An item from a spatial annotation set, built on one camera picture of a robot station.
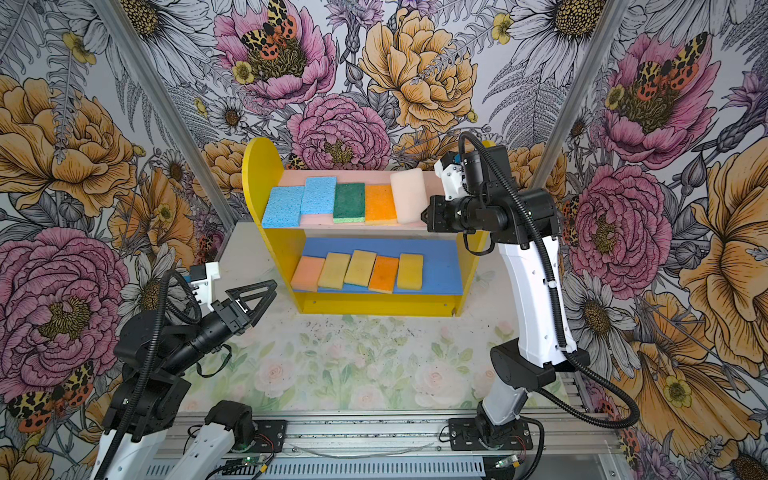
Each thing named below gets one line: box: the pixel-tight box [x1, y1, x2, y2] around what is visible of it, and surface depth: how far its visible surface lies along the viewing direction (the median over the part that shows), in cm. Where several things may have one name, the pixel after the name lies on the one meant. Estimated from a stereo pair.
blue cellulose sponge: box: [300, 176, 337, 215], surface depth 70 cm
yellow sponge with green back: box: [317, 252, 351, 290], surface depth 89 cm
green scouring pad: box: [333, 183, 365, 224], surface depth 69 cm
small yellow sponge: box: [397, 253, 424, 291], surface depth 89 cm
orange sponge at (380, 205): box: [365, 184, 398, 226], surface depth 67 cm
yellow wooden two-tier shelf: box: [242, 137, 488, 317], surface depth 77 cm
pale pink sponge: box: [390, 168, 427, 224], surface depth 65 cm
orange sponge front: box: [368, 255, 399, 294], surface depth 89 cm
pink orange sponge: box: [290, 256, 325, 292], surface depth 89 cm
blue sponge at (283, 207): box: [262, 186, 305, 229], surface depth 68 cm
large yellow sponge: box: [343, 250, 377, 287], surface depth 90 cm
